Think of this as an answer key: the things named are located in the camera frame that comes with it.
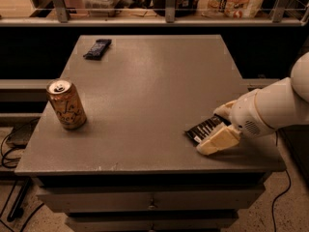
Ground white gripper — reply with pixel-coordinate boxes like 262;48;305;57
196;89;274;156

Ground black rxbar chocolate bar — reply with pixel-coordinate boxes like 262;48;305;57
185;114;231;144

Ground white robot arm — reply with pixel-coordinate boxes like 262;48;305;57
197;52;309;156

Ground dark blue rxbar blueberry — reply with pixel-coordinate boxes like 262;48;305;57
83;39;112;60

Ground grey drawer cabinet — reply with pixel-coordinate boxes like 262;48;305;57
16;35;285;232

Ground printed snack bag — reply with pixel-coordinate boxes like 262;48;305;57
203;0;264;18

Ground gold LaCroix soda can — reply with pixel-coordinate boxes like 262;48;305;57
46;78;87;130

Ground clear plastic container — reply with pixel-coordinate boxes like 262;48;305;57
83;0;120;17

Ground black power adapter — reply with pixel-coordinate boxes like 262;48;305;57
6;124;35;148

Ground black floor cable right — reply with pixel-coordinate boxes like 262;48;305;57
270;169;293;232

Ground metal shelf rail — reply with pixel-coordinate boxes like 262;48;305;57
0;0;309;27

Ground black cables left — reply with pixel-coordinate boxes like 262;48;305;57
0;117;44;232

